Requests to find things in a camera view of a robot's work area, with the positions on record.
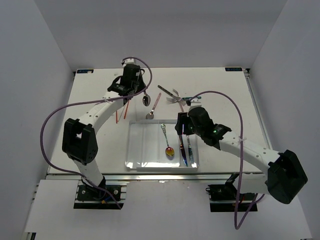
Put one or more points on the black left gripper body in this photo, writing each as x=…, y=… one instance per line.
x=139, y=85

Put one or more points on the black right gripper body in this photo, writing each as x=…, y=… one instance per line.
x=188, y=129

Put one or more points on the black handled spoon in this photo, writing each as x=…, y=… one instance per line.
x=146, y=100

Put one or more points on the rainbow iridescent knife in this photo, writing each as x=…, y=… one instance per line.
x=182, y=150

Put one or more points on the pink handled spoon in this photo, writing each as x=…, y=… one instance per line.
x=150, y=115

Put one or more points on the rainbow iridescent spoon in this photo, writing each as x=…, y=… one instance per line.
x=169, y=151

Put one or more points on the ornate silver knife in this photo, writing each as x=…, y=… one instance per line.
x=190, y=151

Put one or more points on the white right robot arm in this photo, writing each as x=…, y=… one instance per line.
x=282, y=175

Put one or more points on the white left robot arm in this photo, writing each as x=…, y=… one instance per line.
x=79, y=140

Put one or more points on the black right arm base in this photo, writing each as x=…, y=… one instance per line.
x=223, y=197

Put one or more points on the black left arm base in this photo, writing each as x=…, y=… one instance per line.
x=91, y=198

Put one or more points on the orange chopstick right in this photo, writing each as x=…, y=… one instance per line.
x=126, y=110

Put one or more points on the blue label sticker left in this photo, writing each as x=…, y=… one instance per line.
x=85, y=71

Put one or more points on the blue label sticker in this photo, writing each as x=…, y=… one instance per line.
x=233, y=69
x=85, y=71

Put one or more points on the white divided cutlery tray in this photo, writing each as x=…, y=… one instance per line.
x=146, y=147

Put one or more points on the blue label sticker right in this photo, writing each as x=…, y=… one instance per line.
x=233, y=69

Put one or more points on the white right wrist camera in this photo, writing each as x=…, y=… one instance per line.
x=195, y=102

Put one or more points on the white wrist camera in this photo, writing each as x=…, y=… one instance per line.
x=127, y=61
x=195, y=102

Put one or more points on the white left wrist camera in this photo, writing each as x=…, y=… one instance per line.
x=127, y=61

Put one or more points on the pink handled fork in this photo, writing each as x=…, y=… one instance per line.
x=181, y=106

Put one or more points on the black handled fork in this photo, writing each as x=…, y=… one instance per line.
x=168, y=93

